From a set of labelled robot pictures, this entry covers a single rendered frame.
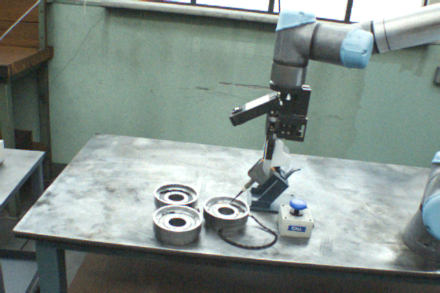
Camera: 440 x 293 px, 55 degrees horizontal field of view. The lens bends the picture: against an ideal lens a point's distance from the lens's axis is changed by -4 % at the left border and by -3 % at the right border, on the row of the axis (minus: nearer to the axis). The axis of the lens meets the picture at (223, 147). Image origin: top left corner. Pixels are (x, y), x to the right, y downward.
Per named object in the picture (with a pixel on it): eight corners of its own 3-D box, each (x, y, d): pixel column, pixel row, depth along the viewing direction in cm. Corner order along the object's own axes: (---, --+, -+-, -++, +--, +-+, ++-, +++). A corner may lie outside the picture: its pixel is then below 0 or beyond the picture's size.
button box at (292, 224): (279, 236, 98) (282, 217, 96) (277, 220, 104) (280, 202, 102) (315, 239, 98) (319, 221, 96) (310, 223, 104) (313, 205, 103)
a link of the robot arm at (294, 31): (314, 13, 81) (273, 7, 85) (305, 70, 85) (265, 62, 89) (324, 12, 88) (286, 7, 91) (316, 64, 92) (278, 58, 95)
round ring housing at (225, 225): (205, 234, 95) (206, 218, 94) (199, 210, 105) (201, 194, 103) (251, 234, 97) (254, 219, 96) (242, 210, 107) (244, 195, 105)
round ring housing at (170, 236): (207, 243, 92) (209, 227, 91) (159, 250, 88) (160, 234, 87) (191, 218, 101) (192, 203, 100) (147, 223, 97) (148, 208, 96)
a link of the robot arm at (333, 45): (379, 29, 87) (327, 20, 92) (370, 32, 78) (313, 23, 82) (371, 67, 90) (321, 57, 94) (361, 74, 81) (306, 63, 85)
